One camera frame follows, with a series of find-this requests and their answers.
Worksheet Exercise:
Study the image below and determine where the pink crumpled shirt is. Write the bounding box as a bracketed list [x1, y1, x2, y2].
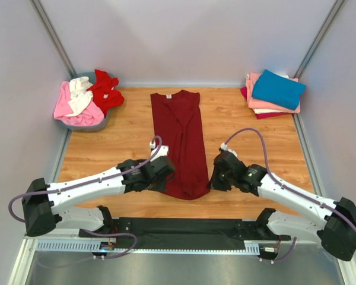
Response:
[53, 81, 104, 127]

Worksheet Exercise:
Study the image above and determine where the bright red crumpled shirt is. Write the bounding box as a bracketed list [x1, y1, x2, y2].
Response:
[87, 69, 125, 116]

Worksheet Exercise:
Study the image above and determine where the purple cable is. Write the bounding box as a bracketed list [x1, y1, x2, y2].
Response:
[8, 135, 163, 259]
[224, 128, 356, 264]

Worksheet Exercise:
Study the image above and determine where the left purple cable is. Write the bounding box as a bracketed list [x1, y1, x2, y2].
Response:
[8, 135, 163, 259]

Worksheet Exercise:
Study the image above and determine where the blue folded shirt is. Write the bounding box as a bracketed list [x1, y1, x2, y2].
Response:
[252, 69, 306, 111]

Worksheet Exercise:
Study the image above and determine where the grey laundry basket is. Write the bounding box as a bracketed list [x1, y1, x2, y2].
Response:
[56, 71, 112, 132]

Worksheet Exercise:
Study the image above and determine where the magenta folded shirt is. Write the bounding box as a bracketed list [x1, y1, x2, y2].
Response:
[240, 87, 290, 119]

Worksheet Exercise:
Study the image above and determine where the white crumpled shirt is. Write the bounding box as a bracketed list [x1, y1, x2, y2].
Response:
[67, 76, 93, 117]

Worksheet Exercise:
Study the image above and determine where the aluminium frame rail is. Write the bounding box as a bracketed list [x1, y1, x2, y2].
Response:
[23, 215, 324, 245]

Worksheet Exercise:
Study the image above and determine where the white folded shirt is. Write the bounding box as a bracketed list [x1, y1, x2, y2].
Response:
[253, 108, 284, 115]

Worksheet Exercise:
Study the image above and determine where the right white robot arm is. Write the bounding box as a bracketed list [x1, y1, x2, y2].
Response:
[209, 144, 356, 261]

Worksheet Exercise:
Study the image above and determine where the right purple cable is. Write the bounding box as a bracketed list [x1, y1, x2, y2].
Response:
[224, 128, 356, 264]

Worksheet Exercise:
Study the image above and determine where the salmon pink folded shirt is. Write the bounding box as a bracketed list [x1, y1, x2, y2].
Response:
[244, 72, 301, 114]

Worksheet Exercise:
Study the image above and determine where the dark red t-shirt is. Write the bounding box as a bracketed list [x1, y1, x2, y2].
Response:
[150, 90, 210, 200]

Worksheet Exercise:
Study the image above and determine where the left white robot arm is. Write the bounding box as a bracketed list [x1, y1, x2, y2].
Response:
[22, 145, 174, 238]

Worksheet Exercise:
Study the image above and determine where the slotted grey cable duct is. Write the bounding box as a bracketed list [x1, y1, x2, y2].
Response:
[36, 240, 260, 255]

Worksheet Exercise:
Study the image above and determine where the black base mat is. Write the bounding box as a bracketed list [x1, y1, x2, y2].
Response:
[78, 217, 292, 251]

